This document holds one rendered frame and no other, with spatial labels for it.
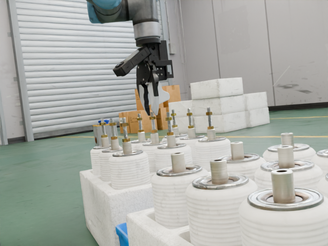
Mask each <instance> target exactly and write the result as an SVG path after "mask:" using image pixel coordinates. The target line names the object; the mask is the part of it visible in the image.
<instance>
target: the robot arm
mask: <svg viewBox="0 0 328 246"><path fill-rule="evenodd" d="M86 1H87V11H88V16H89V20H90V22H91V23H93V24H97V23H100V24H105V23H111V22H122V21H132V23H133V29H134V38H135V40H136V46H137V47H139V48H138V49H137V50H136V51H134V52H133V53H132V54H131V55H130V56H128V57H127V58H126V59H125V60H123V61H122V62H120V63H118V64H117V65H116V66H115V68H113V72H114V73H115V75H116V76H117V77H119V76H122V77H123V76H125V75H127V74H128V73H129V72H130V71H131V70H132V69H133V68H134V67H135V66H136V65H137V68H136V85H137V91H138V94H139V98H140V100H141V103H142V106H143V108H144V110H145V112H146V114H147V115H148V116H150V108H149V105H151V110H152V111H153V113H154V114H155V115H158V111H159V104H161V103H163V102H165V101H167V100H169V98H170V95H169V93H168V92H165V91H163V90H162V85H161V83H160V82H159V81H165V80H167V79H168V78H174V74H173V65H172V60H168V53H167V44H166V40H161V39H160V37H161V32H160V24H159V16H158V7H157V0H86ZM167 65H171V71H172V74H170V72H168V71H167ZM146 82H147V84H146Z"/></svg>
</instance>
